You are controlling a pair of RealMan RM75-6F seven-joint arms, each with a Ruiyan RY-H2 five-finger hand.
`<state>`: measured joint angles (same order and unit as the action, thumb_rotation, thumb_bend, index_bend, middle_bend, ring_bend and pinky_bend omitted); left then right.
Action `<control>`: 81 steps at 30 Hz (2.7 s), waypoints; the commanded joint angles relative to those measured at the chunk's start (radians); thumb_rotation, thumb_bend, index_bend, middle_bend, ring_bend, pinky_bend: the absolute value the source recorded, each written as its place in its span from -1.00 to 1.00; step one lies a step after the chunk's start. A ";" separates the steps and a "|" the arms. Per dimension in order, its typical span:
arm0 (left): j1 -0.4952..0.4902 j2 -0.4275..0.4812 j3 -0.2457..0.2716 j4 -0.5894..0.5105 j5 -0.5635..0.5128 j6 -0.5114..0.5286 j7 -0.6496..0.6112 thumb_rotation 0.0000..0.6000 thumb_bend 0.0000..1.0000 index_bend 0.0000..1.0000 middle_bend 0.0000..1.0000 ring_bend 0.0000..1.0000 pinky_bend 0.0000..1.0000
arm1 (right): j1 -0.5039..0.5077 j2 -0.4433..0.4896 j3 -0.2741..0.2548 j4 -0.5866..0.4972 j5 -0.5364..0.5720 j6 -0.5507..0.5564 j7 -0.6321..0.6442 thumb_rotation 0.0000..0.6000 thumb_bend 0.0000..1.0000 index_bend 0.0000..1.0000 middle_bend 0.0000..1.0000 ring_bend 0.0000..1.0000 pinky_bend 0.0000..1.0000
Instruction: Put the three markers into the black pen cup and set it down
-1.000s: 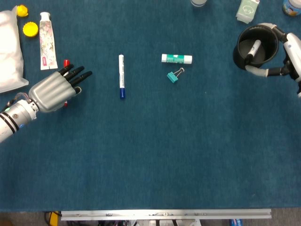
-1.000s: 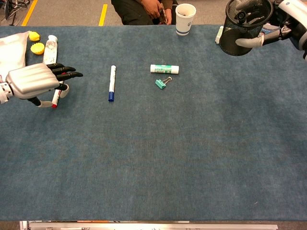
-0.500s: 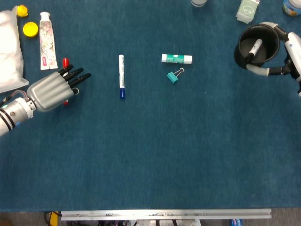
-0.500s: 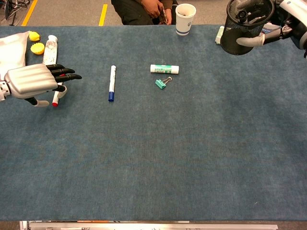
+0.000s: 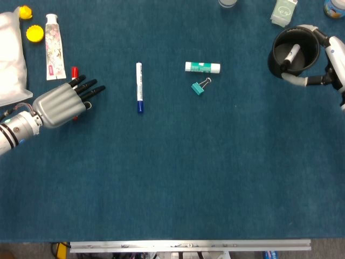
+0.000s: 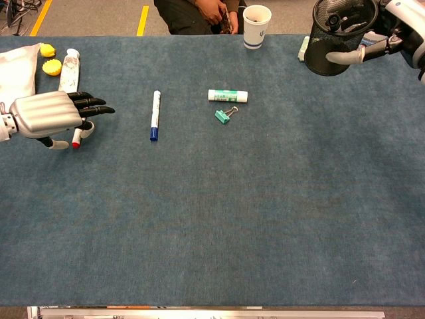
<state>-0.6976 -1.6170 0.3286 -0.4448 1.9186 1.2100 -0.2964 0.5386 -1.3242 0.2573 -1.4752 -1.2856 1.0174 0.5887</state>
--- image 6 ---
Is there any seated person in dark clothes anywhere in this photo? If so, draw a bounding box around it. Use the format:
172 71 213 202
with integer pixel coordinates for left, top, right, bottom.
154 0 248 36

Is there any black mesh pen holder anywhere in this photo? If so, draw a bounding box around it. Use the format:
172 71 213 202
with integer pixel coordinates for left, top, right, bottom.
303 0 379 77

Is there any patterned phone in case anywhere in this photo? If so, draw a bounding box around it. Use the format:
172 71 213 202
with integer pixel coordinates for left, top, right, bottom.
220 8 235 34

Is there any teal binder clip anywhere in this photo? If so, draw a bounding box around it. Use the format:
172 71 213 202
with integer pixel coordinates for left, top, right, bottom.
214 106 239 126

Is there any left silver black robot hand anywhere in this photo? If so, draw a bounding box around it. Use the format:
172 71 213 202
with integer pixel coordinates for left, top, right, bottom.
9 91 116 150

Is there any aluminium profile rail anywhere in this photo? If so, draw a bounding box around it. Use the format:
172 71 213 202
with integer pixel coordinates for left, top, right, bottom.
27 306 386 319

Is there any black capped whiteboard marker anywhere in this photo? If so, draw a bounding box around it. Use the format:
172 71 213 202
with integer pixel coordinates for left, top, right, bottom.
325 13 369 34

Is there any yellow ridged round cap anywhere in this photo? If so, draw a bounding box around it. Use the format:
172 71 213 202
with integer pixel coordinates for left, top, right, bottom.
42 58 63 76

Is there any floral white cream tube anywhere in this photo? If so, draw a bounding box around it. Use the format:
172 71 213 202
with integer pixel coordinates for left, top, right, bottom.
58 48 81 94

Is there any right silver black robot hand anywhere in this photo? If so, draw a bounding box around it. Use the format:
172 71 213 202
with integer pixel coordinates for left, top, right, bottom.
326 0 425 69

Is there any white plastic bag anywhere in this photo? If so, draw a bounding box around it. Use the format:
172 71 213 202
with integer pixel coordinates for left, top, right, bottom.
0 42 43 107

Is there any green white glue stick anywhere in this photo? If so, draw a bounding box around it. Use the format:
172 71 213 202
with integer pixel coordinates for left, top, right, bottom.
207 88 249 104

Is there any white paper cup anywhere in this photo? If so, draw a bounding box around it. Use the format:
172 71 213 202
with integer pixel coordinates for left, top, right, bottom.
242 4 272 51

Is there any blue felt table mat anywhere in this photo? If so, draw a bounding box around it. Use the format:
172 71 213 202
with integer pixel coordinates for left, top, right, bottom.
0 35 425 307

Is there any blue capped whiteboard marker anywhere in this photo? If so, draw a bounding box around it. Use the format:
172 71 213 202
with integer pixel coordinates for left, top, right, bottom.
149 90 162 142

